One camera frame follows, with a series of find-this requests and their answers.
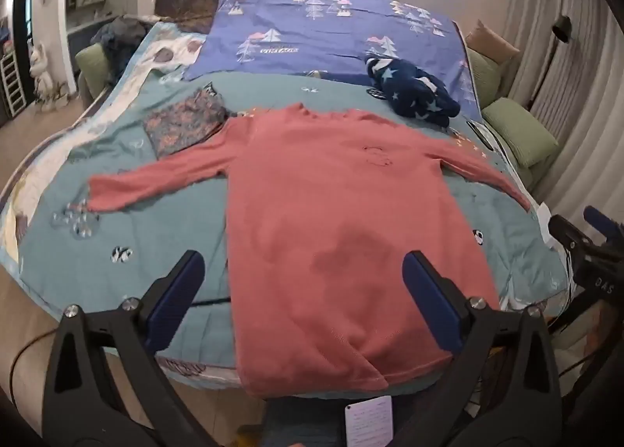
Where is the folded floral cloth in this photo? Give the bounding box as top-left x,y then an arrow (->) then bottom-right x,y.
143,87 -> 230,159

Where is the navy star-print garment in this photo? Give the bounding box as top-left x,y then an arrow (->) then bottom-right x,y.
365,53 -> 461,129

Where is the floor cable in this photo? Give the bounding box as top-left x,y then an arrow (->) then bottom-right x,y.
10,325 -> 64,401

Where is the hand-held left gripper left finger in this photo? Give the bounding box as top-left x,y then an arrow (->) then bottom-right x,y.
41,250 -> 230,447

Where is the green armchair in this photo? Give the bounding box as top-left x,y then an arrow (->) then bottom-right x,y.
75,44 -> 118,104

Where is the blue tree-print quilt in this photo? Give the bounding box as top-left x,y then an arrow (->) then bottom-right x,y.
184,0 -> 483,121

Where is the pile of dark clothes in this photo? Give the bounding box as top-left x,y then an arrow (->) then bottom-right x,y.
90,16 -> 153,87

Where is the white rabbit figure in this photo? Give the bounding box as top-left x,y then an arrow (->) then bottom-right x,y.
29,45 -> 66,111

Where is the coral long-sleeve shirt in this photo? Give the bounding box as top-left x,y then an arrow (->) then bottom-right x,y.
89,103 -> 532,398

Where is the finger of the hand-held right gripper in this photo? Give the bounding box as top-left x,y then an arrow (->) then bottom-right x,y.
548,214 -> 593,258
584,206 -> 624,246

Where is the brown patterned pillow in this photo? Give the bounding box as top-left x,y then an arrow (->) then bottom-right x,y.
155,0 -> 225,34

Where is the white paper card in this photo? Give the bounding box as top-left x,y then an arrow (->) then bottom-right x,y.
344,396 -> 393,447

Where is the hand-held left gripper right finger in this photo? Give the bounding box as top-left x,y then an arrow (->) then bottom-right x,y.
395,251 -> 564,447

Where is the black floor lamp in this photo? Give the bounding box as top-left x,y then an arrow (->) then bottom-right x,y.
526,15 -> 572,109

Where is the white ladder rack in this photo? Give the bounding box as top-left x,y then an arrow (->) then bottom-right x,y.
0,55 -> 26,117

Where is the grey curtain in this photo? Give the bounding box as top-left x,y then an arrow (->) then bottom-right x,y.
502,0 -> 624,243

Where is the teal printed bed sheet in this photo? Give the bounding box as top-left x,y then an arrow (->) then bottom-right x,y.
0,21 -> 571,401

